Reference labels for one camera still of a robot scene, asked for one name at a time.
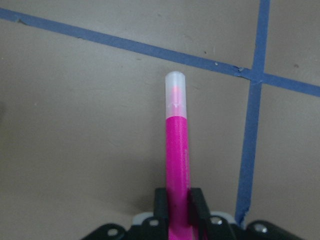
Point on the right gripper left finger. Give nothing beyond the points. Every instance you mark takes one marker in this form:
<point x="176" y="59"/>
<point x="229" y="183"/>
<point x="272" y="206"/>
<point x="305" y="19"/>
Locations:
<point x="161" y="212"/>

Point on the pink pen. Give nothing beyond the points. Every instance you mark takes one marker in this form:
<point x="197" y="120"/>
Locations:
<point x="177" y="157"/>

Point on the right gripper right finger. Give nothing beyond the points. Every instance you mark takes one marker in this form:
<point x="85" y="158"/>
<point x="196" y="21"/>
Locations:
<point x="198" y="213"/>

